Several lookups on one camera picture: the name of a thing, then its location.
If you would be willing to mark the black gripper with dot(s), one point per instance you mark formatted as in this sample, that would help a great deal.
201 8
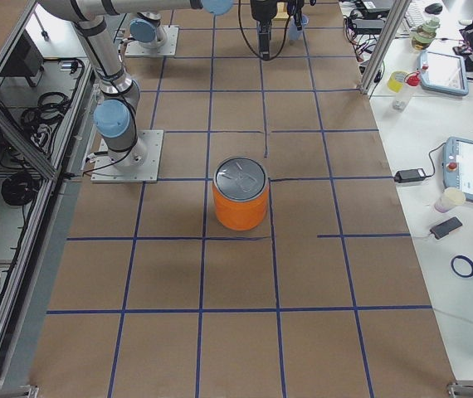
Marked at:
262 10

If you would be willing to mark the light blue plastic cup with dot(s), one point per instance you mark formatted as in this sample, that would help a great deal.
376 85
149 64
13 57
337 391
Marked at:
293 33

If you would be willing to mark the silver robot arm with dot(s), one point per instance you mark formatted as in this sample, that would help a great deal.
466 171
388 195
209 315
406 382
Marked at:
115 117

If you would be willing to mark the white paper cup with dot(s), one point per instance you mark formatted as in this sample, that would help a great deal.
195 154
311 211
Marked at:
450 198

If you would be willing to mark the yellow tape roll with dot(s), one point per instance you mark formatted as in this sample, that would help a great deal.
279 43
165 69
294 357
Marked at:
396 80

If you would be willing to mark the green glass jar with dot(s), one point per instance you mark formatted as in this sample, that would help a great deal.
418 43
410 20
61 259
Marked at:
425 34

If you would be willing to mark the red cap squeeze bottle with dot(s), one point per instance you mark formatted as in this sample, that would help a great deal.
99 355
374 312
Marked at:
404 95

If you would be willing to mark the orange cylindrical bin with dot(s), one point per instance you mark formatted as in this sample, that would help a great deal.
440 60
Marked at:
240 189

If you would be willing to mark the far teach pendant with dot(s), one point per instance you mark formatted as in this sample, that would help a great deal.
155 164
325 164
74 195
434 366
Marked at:
444 73

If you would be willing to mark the black power adapter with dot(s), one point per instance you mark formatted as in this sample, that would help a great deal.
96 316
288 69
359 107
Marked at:
410 175

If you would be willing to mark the black smartphone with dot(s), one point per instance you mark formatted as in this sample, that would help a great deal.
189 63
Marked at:
446 227

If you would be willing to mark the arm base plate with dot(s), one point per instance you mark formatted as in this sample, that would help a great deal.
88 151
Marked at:
168 47
145 166

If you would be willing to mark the aluminium frame post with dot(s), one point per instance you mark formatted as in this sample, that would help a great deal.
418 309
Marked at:
394 20

